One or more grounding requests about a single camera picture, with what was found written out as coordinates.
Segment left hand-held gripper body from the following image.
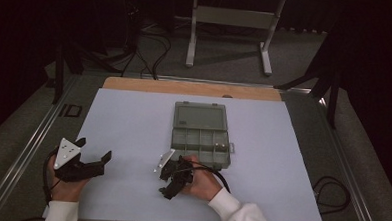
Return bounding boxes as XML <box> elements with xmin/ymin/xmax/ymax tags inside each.
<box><xmin>52</xmin><ymin>136</ymin><xmax>94</xmax><ymax>184</ymax></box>

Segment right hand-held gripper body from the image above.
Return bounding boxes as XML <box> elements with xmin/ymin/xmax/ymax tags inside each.
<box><xmin>152</xmin><ymin>147</ymin><xmax>197</xmax><ymax>189</ymax></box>

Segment grey translucent plastic compartment box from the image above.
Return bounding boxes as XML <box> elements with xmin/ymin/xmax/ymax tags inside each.
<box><xmin>169</xmin><ymin>100</ymin><xmax>237</xmax><ymax>171</ymax></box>

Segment person's right hand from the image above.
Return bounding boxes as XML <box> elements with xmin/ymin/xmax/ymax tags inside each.
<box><xmin>179</xmin><ymin>153</ymin><xmax>228</xmax><ymax>203</ymax></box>

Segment person's left hand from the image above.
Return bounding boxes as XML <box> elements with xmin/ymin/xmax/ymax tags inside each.
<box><xmin>45</xmin><ymin>146</ymin><xmax>92</xmax><ymax>204</ymax></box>

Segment black tripod stand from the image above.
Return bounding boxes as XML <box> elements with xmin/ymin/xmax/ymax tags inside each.
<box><xmin>271</xmin><ymin>43</ymin><xmax>343</xmax><ymax>130</ymax></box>
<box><xmin>52</xmin><ymin>33</ymin><xmax>121</xmax><ymax>108</ymax></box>

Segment wooden table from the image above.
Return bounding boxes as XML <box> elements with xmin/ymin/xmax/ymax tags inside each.
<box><xmin>102</xmin><ymin>75</ymin><xmax>283</xmax><ymax>102</ymax></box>

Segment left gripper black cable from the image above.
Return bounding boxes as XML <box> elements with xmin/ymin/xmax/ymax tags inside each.
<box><xmin>41</xmin><ymin>147</ymin><xmax>63</xmax><ymax>208</ymax></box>

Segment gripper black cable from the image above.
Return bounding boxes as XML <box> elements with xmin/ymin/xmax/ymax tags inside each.
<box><xmin>41</xmin><ymin>147</ymin><xmax>63</xmax><ymax>208</ymax></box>
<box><xmin>179</xmin><ymin>161</ymin><xmax>233</xmax><ymax>194</ymax></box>

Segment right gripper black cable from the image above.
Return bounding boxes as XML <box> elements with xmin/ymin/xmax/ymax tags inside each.
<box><xmin>179</xmin><ymin>161</ymin><xmax>233</xmax><ymax>194</ymax></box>

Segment metal floor rail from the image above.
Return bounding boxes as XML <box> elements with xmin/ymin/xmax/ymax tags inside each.
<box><xmin>312</xmin><ymin>95</ymin><xmax>388</xmax><ymax>221</ymax></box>
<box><xmin>0</xmin><ymin>71</ymin><xmax>81</xmax><ymax>221</ymax></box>

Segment white metal stand frame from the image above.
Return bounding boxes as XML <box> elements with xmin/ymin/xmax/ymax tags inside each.
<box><xmin>185</xmin><ymin>0</ymin><xmax>287</xmax><ymax>77</ymax></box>

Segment black looped floor cable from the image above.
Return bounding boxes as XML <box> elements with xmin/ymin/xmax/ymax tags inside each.
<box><xmin>311</xmin><ymin>175</ymin><xmax>352</xmax><ymax>217</ymax></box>

